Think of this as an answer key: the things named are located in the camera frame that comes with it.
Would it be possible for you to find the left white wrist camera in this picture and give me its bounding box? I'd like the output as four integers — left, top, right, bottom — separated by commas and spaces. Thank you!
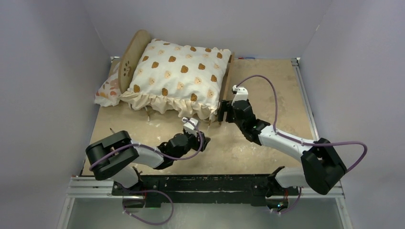
181, 117, 200, 135

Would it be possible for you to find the aluminium table frame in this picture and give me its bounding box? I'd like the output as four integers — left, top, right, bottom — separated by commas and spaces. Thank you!
67, 58, 348, 215

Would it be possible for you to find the wooden pet bed frame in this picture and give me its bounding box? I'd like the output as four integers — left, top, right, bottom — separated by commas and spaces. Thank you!
117, 29, 235, 125

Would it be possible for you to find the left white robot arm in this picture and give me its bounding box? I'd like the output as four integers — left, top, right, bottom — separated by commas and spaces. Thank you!
85, 131, 211, 195

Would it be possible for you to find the bear print white cushion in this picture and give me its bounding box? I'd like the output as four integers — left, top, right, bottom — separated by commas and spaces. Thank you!
120, 38, 232, 132

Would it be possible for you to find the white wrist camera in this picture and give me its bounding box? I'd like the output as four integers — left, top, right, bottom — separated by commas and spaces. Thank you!
181, 117, 200, 135
231, 85, 249, 105

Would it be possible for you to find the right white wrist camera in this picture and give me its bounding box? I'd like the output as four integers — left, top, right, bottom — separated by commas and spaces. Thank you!
231, 85, 249, 105

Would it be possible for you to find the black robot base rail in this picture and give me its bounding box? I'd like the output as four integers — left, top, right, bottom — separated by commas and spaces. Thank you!
112, 174, 298, 208

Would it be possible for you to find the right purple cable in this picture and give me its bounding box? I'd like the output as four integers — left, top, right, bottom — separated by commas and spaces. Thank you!
235, 74, 368, 216

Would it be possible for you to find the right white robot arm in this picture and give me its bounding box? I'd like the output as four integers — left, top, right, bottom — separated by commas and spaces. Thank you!
218, 100, 348, 197

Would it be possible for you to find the floral print small pillow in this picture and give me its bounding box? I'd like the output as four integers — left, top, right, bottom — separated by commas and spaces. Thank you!
94, 59, 121, 107

